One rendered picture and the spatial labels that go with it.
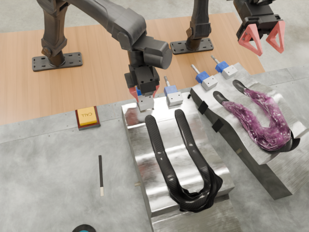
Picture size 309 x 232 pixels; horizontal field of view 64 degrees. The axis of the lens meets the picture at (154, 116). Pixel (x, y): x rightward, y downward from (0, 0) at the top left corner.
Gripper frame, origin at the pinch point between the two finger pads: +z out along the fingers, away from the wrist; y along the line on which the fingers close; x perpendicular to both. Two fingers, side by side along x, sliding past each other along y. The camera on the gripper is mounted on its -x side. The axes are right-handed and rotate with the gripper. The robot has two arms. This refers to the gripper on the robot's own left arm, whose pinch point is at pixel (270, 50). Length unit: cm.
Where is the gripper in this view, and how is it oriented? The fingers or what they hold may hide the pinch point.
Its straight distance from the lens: 72.8
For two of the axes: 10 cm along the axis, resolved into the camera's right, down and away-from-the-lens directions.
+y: 9.7, -1.6, 1.9
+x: -1.0, 4.3, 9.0
